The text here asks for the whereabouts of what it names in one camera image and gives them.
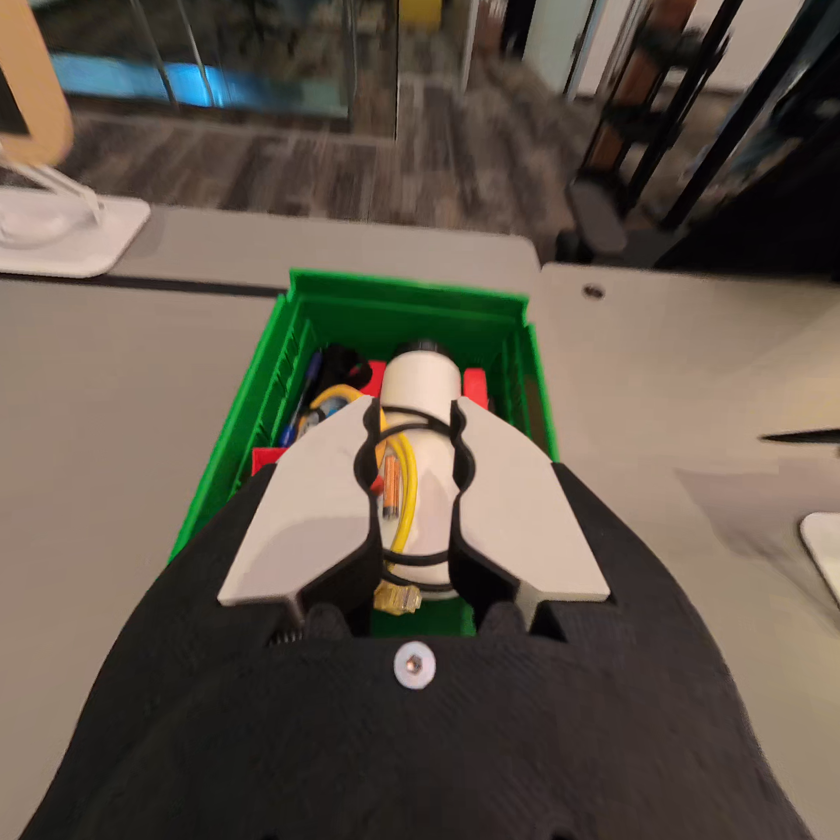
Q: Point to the monitor with white stand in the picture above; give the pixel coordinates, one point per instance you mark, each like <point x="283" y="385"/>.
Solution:
<point x="33" y="85"/>

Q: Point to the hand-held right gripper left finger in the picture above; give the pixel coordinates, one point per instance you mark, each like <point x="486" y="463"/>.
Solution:
<point x="308" y="512"/>

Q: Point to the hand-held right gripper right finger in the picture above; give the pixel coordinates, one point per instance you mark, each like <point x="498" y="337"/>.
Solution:
<point x="525" y="518"/>

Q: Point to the black metal stand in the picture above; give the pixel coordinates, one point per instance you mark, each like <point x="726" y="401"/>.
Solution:
<point x="597" y="216"/>

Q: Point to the yellow object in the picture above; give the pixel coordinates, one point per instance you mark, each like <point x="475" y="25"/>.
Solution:
<point x="420" y="12"/>

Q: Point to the white bottle with black cap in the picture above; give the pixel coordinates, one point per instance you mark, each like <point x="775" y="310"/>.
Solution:
<point x="420" y="387"/>

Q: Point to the thin black object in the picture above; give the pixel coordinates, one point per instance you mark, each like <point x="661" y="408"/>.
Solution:
<point x="807" y="437"/>

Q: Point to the white flat object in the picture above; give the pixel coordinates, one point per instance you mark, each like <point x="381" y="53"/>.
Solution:
<point x="825" y="558"/>

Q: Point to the copper AA battery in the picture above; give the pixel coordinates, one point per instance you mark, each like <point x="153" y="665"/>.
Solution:
<point x="391" y="485"/>

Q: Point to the blue pen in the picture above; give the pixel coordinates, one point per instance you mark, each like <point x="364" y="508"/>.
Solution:
<point x="308" y="384"/>

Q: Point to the red plastic block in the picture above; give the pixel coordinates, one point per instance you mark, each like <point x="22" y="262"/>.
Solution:
<point x="476" y="387"/>
<point x="266" y="459"/>
<point x="375" y="377"/>

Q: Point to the green plastic bin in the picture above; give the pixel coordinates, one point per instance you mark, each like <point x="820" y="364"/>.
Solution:
<point x="407" y="308"/>

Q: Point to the grey desk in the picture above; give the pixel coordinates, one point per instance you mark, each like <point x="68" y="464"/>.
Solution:
<point x="98" y="394"/>

